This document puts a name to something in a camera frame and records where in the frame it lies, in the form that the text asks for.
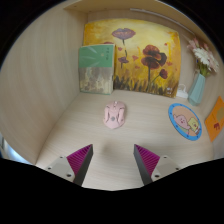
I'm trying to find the pink and white flower bouquet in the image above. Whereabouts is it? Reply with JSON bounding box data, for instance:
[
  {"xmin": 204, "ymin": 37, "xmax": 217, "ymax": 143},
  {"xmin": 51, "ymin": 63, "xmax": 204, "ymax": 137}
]
[{"xmin": 186, "ymin": 37, "xmax": 220, "ymax": 78}]

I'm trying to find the wooden shelf unit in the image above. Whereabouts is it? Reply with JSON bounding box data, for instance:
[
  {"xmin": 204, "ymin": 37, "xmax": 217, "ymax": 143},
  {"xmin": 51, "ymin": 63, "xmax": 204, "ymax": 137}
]
[{"xmin": 63, "ymin": 0, "xmax": 201, "ymax": 21}]

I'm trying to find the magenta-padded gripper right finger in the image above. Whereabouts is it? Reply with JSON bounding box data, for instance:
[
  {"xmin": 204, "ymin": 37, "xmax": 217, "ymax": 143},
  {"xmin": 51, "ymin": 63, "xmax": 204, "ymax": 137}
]
[{"xmin": 133, "ymin": 143, "xmax": 181, "ymax": 187}]

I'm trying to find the pink computer mouse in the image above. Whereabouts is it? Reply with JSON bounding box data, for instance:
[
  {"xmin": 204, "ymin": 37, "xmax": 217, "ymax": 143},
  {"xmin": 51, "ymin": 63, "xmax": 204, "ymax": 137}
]
[{"xmin": 102, "ymin": 100, "xmax": 127, "ymax": 130}]

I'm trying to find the white power strip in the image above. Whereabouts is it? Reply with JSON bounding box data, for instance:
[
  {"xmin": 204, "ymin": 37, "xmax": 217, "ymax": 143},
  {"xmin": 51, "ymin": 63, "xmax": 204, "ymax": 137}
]
[{"xmin": 175, "ymin": 83, "xmax": 190, "ymax": 99}]

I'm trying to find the light blue faceted vase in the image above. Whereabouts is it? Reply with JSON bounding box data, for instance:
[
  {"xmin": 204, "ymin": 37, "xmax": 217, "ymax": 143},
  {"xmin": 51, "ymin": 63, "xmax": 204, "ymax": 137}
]
[{"xmin": 187, "ymin": 72, "xmax": 207, "ymax": 107}]

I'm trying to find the green and beige book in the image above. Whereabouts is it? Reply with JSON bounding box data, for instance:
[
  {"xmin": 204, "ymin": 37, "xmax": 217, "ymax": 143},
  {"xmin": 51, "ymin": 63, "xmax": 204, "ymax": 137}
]
[{"xmin": 78, "ymin": 44, "xmax": 116, "ymax": 95}]

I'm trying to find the yellow poppy flower painting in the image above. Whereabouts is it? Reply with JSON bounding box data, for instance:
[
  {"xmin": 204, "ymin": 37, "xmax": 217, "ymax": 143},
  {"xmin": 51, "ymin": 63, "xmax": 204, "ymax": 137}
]
[{"xmin": 82, "ymin": 18, "xmax": 182, "ymax": 99}]

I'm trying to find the round blue-rimmed cartoon mouse pad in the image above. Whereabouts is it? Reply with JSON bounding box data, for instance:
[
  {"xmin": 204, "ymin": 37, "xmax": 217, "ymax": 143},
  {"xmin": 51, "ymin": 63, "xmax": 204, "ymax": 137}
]
[{"xmin": 167, "ymin": 102, "xmax": 203, "ymax": 141}]

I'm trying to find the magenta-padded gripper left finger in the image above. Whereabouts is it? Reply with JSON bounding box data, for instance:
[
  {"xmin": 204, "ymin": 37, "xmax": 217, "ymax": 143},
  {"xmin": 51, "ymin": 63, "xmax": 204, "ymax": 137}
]
[{"xmin": 44, "ymin": 143, "xmax": 94, "ymax": 187}]

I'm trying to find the orange book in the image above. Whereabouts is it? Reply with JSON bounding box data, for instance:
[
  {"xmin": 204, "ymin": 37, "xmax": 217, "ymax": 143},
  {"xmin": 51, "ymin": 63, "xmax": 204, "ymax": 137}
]
[{"xmin": 204, "ymin": 95, "xmax": 224, "ymax": 143}]

